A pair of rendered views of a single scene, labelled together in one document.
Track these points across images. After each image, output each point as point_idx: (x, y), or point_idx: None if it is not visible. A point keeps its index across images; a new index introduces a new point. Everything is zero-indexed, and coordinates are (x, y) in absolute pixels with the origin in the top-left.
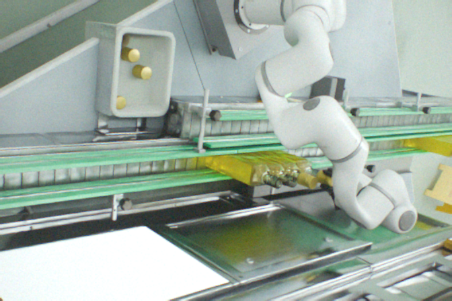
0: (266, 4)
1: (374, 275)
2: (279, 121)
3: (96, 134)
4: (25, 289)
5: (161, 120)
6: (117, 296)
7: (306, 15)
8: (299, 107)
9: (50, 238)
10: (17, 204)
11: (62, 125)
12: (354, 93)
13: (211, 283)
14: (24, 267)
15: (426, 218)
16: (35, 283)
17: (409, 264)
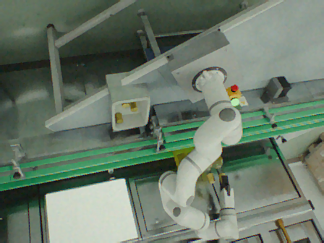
0: (205, 98)
1: (216, 239)
2: (164, 205)
3: (109, 129)
4: (58, 223)
5: (150, 113)
6: (88, 237)
7: (184, 175)
8: (172, 208)
9: None
10: (62, 178)
11: (93, 123)
12: (307, 79)
13: (129, 236)
14: (62, 206)
15: (294, 184)
16: (63, 220)
17: (243, 233)
